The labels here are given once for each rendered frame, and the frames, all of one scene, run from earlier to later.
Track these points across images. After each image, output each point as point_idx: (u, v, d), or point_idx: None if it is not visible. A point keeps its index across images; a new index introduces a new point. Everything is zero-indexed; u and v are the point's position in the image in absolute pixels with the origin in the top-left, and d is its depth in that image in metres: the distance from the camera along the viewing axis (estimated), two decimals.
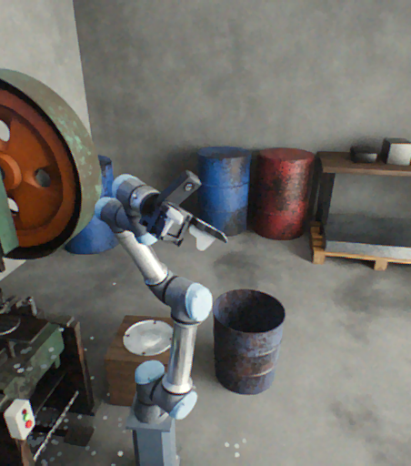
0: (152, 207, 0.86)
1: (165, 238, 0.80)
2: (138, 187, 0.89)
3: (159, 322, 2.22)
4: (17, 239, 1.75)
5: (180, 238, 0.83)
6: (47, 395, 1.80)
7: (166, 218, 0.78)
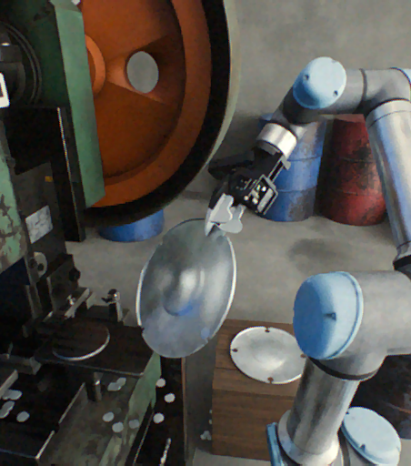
0: None
1: (257, 210, 0.72)
2: None
3: (275, 329, 1.51)
4: None
5: (243, 199, 0.70)
6: (135, 453, 1.09)
7: (240, 210, 0.76)
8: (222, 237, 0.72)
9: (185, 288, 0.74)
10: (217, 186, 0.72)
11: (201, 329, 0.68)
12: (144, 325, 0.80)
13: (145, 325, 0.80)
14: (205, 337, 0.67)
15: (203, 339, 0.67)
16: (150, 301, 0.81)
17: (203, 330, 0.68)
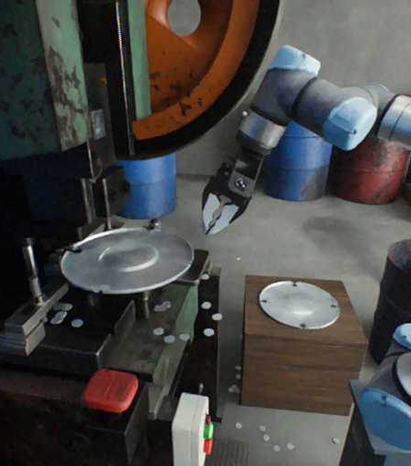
0: (245, 145, 0.68)
1: None
2: (252, 111, 0.63)
3: (302, 284, 1.51)
4: (243, 7, 0.85)
5: None
6: (173, 390, 1.08)
7: None
8: (187, 262, 0.80)
9: (129, 258, 0.80)
10: (245, 208, 0.71)
11: (105, 284, 0.72)
12: None
13: None
14: (101, 289, 0.71)
15: (98, 288, 0.71)
16: (98, 245, 0.88)
17: (105, 285, 0.72)
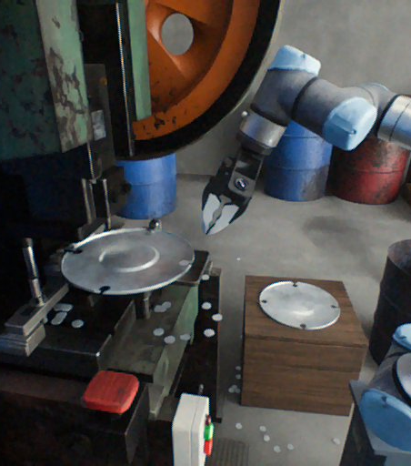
0: (245, 145, 0.68)
1: None
2: (252, 111, 0.63)
3: (302, 284, 1.51)
4: (232, 48, 0.89)
5: None
6: (173, 390, 1.08)
7: None
8: (148, 232, 0.94)
9: (139, 253, 0.83)
10: (245, 208, 0.71)
11: (179, 263, 0.80)
12: None
13: None
14: (187, 263, 0.80)
15: (185, 265, 0.79)
16: (95, 277, 0.75)
17: (181, 262, 0.80)
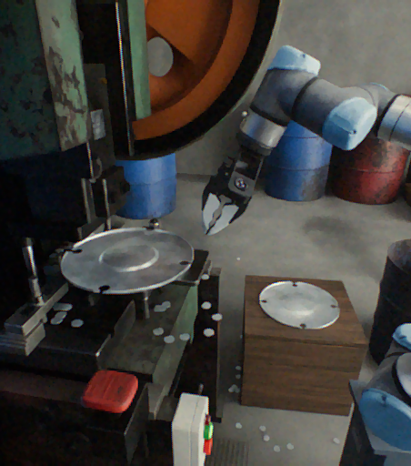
0: (245, 145, 0.68)
1: None
2: (252, 111, 0.63)
3: (302, 284, 1.50)
4: None
5: None
6: (173, 390, 1.08)
7: None
8: None
9: (128, 249, 0.84)
10: (245, 208, 0.71)
11: (148, 235, 0.93)
12: None
13: None
14: (150, 231, 0.94)
15: (152, 232, 0.94)
16: (164, 269, 0.78)
17: (147, 234, 0.93)
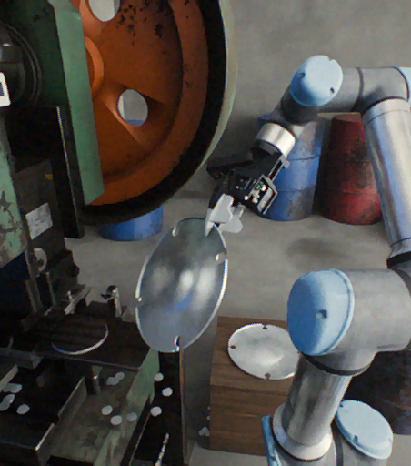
0: None
1: (256, 209, 0.73)
2: None
3: (272, 327, 1.53)
4: None
5: (243, 198, 0.71)
6: (134, 447, 1.10)
7: (239, 209, 0.76)
8: None
9: (169, 288, 0.78)
10: (217, 186, 0.72)
11: None
12: None
13: None
14: None
15: None
16: (187, 236, 0.80)
17: None
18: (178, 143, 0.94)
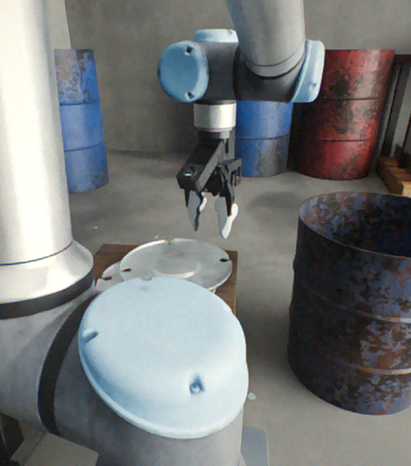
0: None
1: None
2: (194, 104, 0.65)
3: None
4: None
5: None
6: None
7: None
8: None
9: (172, 259, 0.96)
10: (232, 194, 0.68)
11: None
12: None
13: None
14: None
15: None
16: (215, 268, 0.94)
17: None
18: None
